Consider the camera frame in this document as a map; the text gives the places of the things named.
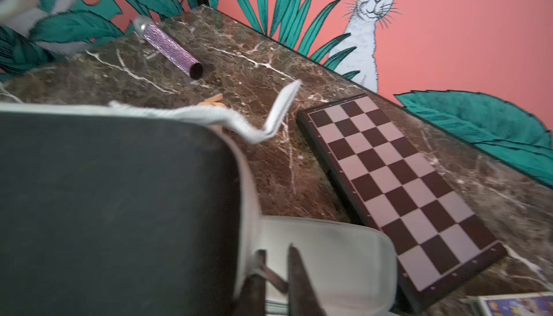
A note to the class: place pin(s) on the purple card box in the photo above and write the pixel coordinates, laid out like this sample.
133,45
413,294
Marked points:
530,304

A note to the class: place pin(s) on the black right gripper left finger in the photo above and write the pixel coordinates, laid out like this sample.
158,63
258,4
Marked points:
252,298

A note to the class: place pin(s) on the folding chess board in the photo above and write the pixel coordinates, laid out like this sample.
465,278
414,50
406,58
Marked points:
440,242

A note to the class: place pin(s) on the black zippered umbrella case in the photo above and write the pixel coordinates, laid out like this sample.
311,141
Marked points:
122,210

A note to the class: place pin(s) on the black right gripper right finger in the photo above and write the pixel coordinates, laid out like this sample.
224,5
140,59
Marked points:
302,299

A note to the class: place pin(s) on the purple glitter microphone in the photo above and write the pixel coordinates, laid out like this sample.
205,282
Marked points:
148,30

